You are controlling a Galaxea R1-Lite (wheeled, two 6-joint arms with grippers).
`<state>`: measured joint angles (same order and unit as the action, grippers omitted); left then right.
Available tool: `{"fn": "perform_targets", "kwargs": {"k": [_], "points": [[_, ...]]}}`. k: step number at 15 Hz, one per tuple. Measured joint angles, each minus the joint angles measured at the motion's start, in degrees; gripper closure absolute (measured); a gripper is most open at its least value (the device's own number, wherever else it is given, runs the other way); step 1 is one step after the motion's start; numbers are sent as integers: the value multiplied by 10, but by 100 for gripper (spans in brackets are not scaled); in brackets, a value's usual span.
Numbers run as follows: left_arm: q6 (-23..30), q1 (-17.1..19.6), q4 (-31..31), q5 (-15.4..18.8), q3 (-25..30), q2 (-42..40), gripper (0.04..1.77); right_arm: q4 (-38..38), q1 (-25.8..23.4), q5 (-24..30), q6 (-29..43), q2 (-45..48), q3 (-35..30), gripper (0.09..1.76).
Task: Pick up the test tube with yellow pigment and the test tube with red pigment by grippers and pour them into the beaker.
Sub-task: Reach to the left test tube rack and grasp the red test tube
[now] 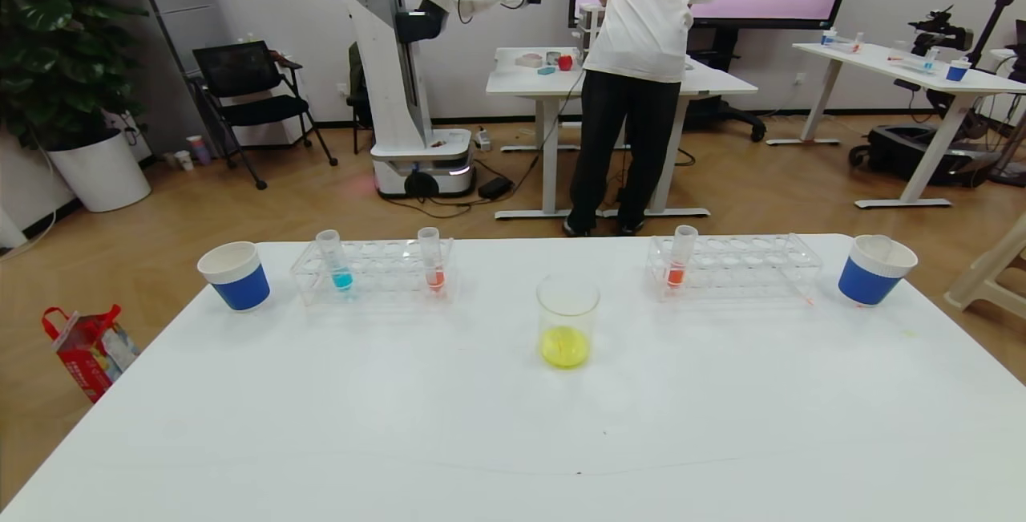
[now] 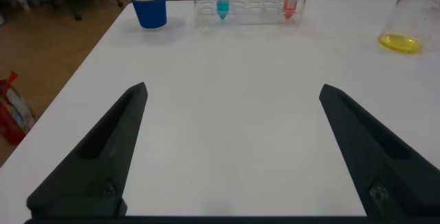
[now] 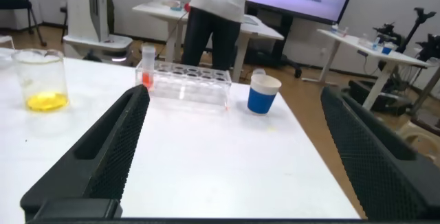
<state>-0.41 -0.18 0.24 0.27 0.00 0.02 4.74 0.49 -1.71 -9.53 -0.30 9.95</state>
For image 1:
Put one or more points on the red gift bag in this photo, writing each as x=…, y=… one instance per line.
x=86, y=355

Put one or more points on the clear glass beaker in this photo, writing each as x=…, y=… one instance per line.
x=567, y=341

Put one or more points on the white wheeled robot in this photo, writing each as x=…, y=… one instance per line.
x=385, y=65

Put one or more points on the red pigment test tube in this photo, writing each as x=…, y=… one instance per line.
x=680, y=265
x=434, y=269

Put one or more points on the small blue cup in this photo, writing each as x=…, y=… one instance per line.
x=958, y=70

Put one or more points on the long white desk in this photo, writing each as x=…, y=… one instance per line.
x=874, y=55

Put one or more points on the clear drawer organizer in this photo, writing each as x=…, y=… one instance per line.
x=583, y=21

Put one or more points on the clear acrylic test tube rack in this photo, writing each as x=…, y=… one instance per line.
x=745, y=265
x=385, y=269

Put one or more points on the black folding chair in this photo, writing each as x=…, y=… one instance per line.
x=244, y=69

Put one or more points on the green leafy plant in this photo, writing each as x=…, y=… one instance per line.
x=56, y=41

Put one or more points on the white power strip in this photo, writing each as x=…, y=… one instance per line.
x=482, y=139

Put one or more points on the black camera rig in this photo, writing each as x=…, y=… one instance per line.
x=942, y=26

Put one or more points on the blue white paper cup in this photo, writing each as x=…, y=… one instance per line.
x=870, y=285
x=236, y=283

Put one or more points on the small red object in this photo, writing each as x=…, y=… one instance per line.
x=565, y=62

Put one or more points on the black display stand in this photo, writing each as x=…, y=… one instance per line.
x=725, y=113

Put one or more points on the white standing desk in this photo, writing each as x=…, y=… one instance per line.
x=721, y=82
x=529, y=77

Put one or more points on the person in white shirt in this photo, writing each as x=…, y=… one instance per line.
x=641, y=17

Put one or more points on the blue pigment test tube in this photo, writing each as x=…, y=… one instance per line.
x=338, y=269

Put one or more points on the beige plastic stool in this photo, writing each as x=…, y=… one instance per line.
x=990, y=273

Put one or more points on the black power adapter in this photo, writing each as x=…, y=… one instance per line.
x=495, y=187

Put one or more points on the small white cup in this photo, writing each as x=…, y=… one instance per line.
x=183, y=159

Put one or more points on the white planter pot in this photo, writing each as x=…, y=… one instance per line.
x=100, y=173

